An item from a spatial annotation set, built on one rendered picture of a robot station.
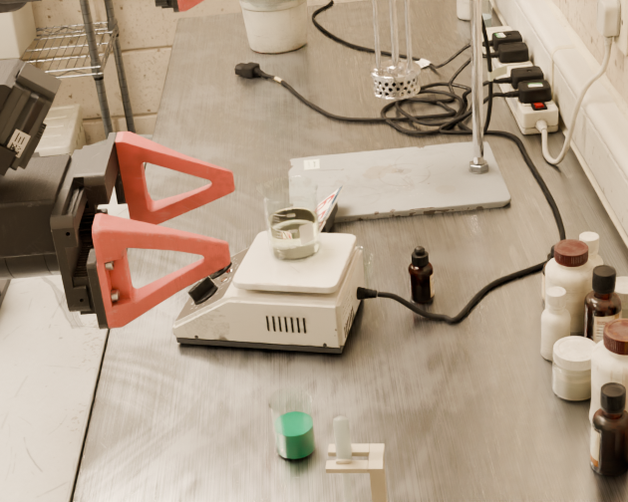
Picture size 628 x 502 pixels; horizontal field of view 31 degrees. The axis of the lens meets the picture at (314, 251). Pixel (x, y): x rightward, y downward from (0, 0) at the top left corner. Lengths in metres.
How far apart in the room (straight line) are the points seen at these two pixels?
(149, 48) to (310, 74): 1.70
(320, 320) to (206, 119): 0.74
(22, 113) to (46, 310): 0.79
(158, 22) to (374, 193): 2.17
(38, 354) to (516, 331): 0.55
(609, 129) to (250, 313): 0.55
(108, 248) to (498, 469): 0.57
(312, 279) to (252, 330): 0.09
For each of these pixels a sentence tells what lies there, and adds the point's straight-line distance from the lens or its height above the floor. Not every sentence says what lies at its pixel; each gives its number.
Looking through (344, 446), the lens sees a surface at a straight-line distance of 0.93.
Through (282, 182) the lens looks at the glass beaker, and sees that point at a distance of 1.30.
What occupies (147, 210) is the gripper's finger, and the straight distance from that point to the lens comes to 0.77.
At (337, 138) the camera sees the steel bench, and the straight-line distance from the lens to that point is 1.79.
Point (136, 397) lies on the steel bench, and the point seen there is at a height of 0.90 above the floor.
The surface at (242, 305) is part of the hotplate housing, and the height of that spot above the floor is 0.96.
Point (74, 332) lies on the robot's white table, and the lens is 1.40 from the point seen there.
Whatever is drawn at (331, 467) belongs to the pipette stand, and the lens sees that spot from 0.94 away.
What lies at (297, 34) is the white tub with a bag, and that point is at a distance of 2.18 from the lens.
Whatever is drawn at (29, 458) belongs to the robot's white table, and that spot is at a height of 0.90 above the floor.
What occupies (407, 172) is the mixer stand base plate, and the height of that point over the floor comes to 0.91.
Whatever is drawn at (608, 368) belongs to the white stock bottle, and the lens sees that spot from 1.12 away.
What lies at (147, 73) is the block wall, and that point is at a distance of 3.74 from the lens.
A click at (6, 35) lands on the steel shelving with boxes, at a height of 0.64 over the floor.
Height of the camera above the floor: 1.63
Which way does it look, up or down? 29 degrees down
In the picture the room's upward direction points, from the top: 6 degrees counter-clockwise
